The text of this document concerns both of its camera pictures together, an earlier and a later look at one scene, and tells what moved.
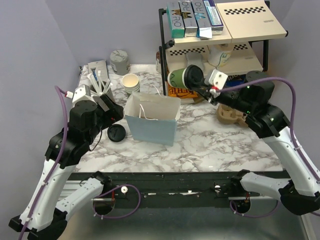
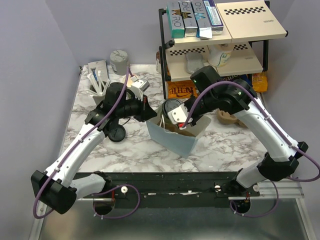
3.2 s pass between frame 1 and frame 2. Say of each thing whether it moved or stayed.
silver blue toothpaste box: stayed
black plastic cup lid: moved
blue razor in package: stayed
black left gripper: moved
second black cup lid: stayed
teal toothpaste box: stayed
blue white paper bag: moved
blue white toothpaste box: stayed
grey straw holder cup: stayed
